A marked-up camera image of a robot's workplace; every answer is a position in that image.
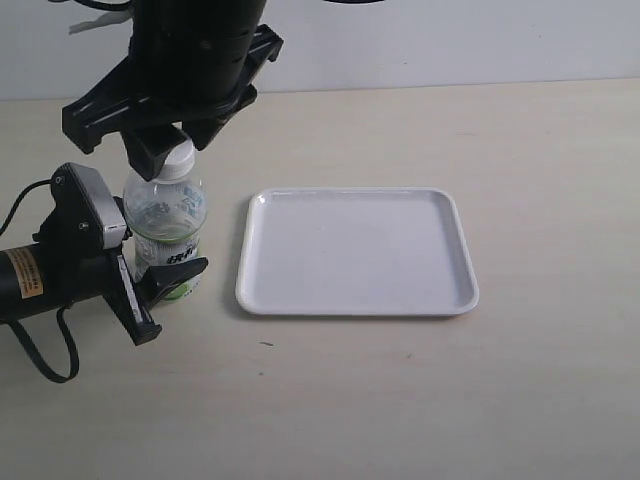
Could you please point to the clear plastic drink bottle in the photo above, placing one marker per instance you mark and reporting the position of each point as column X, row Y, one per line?
column 165, row 218

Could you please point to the white bottle cap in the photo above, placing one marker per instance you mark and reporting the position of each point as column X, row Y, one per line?
column 178, row 163

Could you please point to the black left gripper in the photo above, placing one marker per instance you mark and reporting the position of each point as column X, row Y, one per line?
column 70, row 235

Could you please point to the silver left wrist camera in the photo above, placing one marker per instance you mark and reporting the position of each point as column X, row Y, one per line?
column 97, row 195

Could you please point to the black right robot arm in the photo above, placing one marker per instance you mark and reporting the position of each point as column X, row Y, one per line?
column 192, row 18

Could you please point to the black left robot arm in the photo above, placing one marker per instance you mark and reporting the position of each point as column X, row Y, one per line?
column 28, row 286

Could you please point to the white rectangular plastic tray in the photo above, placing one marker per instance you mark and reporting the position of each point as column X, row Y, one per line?
column 355, row 251

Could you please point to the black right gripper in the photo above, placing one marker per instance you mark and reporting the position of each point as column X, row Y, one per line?
column 199, row 82

